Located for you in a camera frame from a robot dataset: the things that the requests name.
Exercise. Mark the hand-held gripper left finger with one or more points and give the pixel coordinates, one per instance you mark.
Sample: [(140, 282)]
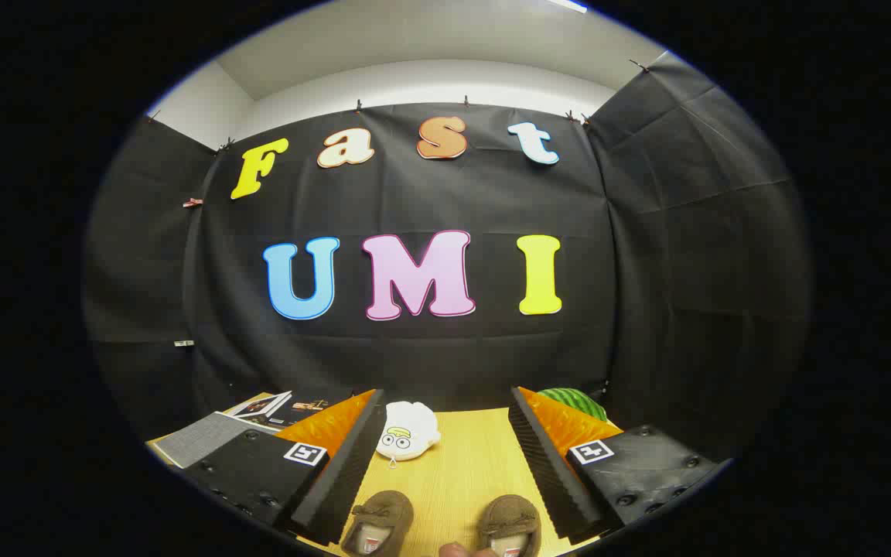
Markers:
[(337, 480)]

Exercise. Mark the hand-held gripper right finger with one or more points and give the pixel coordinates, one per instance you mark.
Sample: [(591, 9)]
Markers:
[(550, 472)]

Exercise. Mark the brown fuzzy shoe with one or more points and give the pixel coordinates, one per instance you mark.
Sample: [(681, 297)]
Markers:
[(511, 514), (384, 510)]

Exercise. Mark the grey fabric storage box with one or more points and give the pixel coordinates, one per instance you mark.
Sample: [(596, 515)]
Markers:
[(198, 439)]

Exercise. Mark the watermelon slice plush toy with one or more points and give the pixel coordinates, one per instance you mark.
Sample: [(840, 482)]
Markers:
[(573, 400)]

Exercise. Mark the white plush toy with face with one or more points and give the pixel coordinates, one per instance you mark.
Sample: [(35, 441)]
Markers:
[(411, 433)]

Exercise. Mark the black backdrop cloth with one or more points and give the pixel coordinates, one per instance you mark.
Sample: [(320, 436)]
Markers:
[(430, 201)]

